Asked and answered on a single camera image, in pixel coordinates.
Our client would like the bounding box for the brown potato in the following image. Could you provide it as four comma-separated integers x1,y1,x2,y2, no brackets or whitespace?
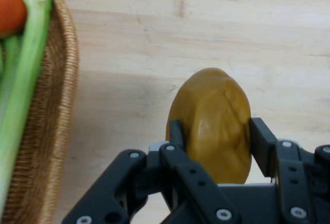
165,67,253,185

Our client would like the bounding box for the green celery stalk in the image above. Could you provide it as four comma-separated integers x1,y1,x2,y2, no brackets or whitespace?
0,0,54,208

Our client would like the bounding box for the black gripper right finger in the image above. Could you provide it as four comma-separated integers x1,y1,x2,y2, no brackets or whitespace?
249,117,330,224

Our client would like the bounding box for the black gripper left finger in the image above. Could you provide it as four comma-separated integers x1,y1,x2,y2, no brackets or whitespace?
61,119,243,224

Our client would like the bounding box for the woven wicker basket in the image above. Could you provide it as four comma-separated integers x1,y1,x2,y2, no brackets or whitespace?
0,0,79,224

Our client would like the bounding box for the red tomato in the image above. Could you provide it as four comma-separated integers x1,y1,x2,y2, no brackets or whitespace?
0,0,32,39

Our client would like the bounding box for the wooden cutting board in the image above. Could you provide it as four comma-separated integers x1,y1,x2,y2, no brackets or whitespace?
50,0,330,224

